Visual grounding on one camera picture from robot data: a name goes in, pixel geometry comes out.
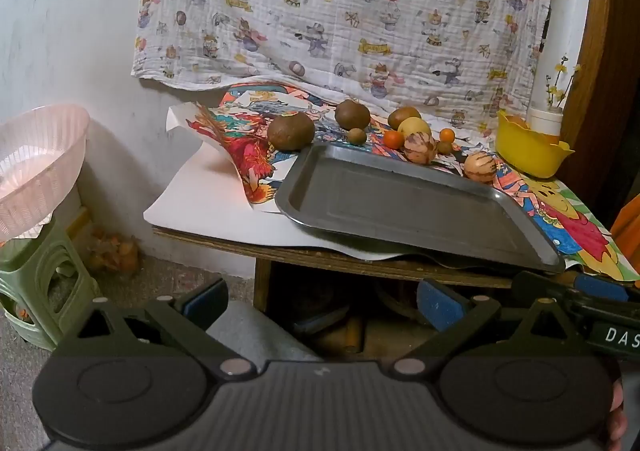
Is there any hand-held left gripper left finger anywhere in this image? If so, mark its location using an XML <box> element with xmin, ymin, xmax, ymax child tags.
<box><xmin>55</xmin><ymin>278</ymin><xmax>256</xmax><ymax>378</ymax></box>

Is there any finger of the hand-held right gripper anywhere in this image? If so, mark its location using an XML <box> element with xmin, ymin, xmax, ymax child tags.
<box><xmin>512</xmin><ymin>271</ymin><xmax>640</xmax><ymax>304</ymax></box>

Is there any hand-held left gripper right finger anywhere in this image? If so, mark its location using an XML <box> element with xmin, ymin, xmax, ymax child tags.
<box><xmin>392</xmin><ymin>278</ymin><xmax>596</xmax><ymax>378</ymax></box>

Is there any grey metal tray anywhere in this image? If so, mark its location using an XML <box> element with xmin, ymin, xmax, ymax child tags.
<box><xmin>275</xmin><ymin>142</ymin><xmax>567</xmax><ymax>274</ymax></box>

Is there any striped onion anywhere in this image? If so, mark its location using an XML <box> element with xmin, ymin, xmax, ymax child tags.
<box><xmin>463</xmin><ymin>152</ymin><xmax>497</xmax><ymax>183</ymax></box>
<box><xmin>403</xmin><ymin>132</ymin><xmax>438</xmax><ymax>165</ymax></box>

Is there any yellow round fruit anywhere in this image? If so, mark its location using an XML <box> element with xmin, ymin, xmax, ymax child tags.
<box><xmin>397</xmin><ymin>117</ymin><xmax>432</xmax><ymax>139</ymax></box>

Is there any large brown kiwi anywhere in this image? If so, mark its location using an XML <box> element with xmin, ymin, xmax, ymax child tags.
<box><xmin>267</xmin><ymin>111</ymin><xmax>316</xmax><ymax>152</ymax></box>

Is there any oval tan fruit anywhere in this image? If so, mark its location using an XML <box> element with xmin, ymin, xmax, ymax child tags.
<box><xmin>387</xmin><ymin>106</ymin><xmax>422</xmax><ymax>130</ymax></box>

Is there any medium brown kiwi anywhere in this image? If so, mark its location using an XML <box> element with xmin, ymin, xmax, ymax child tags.
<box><xmin>334</xmin><ymin>99</ymin><xmax>372</xmax><ymax>130</ymax></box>

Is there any person's right hand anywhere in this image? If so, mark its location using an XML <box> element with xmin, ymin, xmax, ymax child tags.
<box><xmin>606</xmin><ymin>376</ymin><xmax>629</xmax><ymax>449</ymax></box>

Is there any yellow bear cartoon poster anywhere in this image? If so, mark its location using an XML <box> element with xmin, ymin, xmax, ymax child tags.
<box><xmin>490</xmin><ymin>161</ymin><xmax>640</xmax><ymax>282</ymax></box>

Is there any wooden table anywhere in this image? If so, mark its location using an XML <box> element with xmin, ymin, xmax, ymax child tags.
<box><xmin>152</xmin><ymin>226</ymin><xmax>596</xmax><ymax>314</ymax></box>

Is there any clear plastic bag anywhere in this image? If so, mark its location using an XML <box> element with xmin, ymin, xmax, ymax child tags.
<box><xmin>87</xmin><ymin>228</ymin><xmax>141</xmax><ymax>274</ymax></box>

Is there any yellow plastic bowl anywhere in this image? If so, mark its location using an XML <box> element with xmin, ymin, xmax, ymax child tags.
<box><xmin>495</xmin><ymin>110</ymin><xmax>576</xmax><ymax>180</ymax></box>

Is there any red dragon comic poster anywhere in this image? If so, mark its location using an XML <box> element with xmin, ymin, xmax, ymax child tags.
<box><xmin>187</xmin><ymin>101</ymin><xmax>301</xmax><ymax>214</ymax></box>

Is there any green plastic stool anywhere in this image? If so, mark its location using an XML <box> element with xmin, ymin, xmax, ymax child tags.
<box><xmin>0</xmin><ymin>218</ymin><xmax>103</xmax><ymax>352</ymax></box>

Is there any yellow flower sprig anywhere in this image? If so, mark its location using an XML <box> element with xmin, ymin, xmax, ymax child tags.
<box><xmin>542</xmin><ymin>56</ymin><xmax>583</xmax><ymax>112</ymax></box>

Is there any pink plastic basket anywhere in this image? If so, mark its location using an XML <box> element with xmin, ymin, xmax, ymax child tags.
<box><xmin>0</xmin><ymin>104</ymin><xmax>91</xmax><ymax>244</ymax></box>

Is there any brown wooden board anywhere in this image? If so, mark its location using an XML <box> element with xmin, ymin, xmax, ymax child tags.
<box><xmin>555</xmin><ymin>0</ymin><xmax>640</xmax><ymax>212</ymax></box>

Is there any cartoon printed white cloth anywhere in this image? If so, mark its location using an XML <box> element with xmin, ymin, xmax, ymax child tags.
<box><xmin>131</xmin><ymin>0</ymin><xmax>561</xmax><ymax>139</ymax></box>

